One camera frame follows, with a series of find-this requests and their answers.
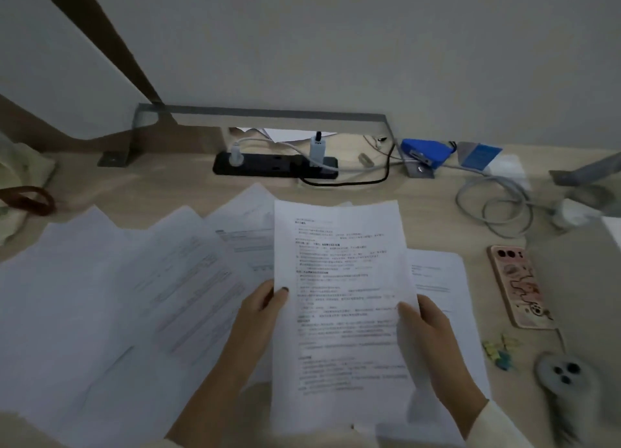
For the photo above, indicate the person's left hand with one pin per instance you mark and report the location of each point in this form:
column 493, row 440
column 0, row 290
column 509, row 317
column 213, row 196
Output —
column 252, row 321

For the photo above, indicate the person's right hand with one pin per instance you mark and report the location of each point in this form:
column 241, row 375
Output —
column 434, row 341

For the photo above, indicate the person's left thumb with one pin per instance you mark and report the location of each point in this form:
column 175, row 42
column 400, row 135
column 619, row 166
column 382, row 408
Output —
column 278, row 298

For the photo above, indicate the person's right thumb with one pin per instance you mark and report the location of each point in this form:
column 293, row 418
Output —
column 408, row 321

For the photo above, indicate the white printed paper sheet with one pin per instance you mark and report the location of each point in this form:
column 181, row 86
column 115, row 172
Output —
column 140, row 394
column 194, row 278
column 247, row 239
column 339, row 292
column 449, row 287
column 58, row 307

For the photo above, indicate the person's left forearm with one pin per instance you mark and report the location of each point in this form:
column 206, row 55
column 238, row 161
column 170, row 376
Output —
column 208, row 409

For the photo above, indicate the person's right forearm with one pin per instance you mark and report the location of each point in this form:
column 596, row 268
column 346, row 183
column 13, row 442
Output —
column 490, row 426

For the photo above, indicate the pile of coloured paper clips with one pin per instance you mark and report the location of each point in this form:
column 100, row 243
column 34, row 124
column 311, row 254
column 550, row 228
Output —
column 499, row 353

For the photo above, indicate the phone in pink patterned case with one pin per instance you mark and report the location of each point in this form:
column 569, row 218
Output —
column 521, row 287

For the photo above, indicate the black power strip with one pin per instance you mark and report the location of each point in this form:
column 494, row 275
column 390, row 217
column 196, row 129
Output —
column 271, row 164

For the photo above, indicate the small white plug adapter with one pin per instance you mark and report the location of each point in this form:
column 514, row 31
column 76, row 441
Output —
column 236, row 154

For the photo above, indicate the white charger with black plug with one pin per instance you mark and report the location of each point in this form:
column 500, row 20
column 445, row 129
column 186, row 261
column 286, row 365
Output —
column 317, row 151

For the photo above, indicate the blue plastic device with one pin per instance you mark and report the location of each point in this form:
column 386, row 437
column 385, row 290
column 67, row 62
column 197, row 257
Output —
column 427, row 151

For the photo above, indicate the blue and grey card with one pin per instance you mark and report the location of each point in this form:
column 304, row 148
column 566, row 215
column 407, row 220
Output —
column 480, row 155

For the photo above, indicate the white power adapter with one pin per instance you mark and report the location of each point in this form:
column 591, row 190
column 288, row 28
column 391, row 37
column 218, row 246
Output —
column 577, row 214

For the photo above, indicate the cream fabric bag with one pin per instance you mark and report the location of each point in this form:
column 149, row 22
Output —
column 22, row 171

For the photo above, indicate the white papers behind frame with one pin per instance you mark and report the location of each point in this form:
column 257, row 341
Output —
column 291, row 134

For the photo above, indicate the grey metal desk frame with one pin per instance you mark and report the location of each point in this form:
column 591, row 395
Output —
column 271, row 113

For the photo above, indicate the grey metal bracket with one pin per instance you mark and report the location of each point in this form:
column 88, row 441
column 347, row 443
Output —
column 587, row 170

